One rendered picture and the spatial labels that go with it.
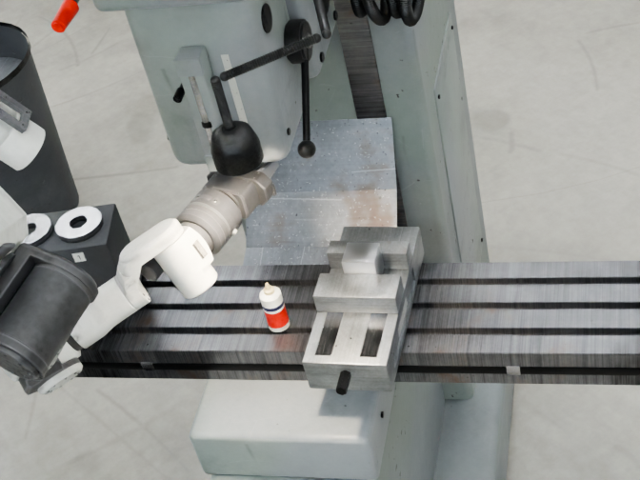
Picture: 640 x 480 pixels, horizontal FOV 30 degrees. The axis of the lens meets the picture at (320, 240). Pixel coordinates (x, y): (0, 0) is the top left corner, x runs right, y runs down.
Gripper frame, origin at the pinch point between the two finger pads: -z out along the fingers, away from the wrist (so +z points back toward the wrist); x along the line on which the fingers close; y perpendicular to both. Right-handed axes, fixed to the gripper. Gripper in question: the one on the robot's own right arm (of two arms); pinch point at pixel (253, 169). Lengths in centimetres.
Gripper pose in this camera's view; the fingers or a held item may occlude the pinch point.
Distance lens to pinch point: 204.2
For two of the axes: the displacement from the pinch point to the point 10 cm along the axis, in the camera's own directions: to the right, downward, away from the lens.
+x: -8.6, -2.0, 4.7
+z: -4.8, 6.4, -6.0
